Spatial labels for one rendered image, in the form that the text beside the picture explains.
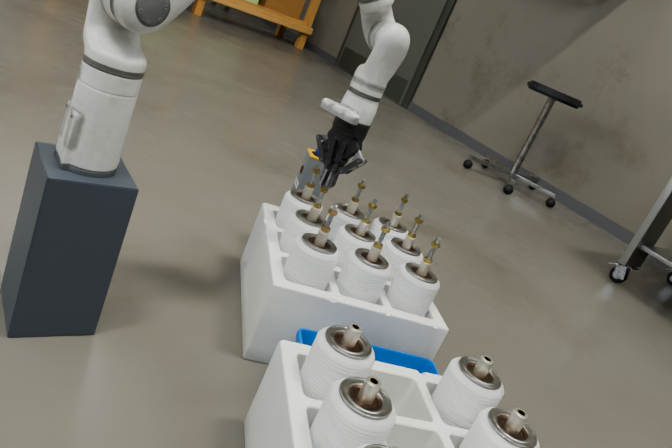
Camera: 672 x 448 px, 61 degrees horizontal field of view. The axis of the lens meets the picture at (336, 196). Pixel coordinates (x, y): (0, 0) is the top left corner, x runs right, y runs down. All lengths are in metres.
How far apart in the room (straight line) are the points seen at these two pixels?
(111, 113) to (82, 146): 0.07
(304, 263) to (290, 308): 0.09
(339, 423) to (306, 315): 0.41
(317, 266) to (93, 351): 0.43
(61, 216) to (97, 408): 0.30
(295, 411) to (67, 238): 0.46
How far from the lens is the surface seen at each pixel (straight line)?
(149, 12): 0.91
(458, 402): 0.98
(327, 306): 1.14
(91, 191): 0.98
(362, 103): 1.16
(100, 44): 0.95
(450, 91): 5.22
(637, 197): 4.17
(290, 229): 1.24
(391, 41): 1.13
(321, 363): 0.87
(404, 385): 1.04
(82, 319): 1.12
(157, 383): 1.09
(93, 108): 0.96
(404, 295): 1.22
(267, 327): 1.16
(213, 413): 1.07
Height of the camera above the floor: 0.70
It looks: 18 degrees down
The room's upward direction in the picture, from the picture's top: 23 degrees clockwise
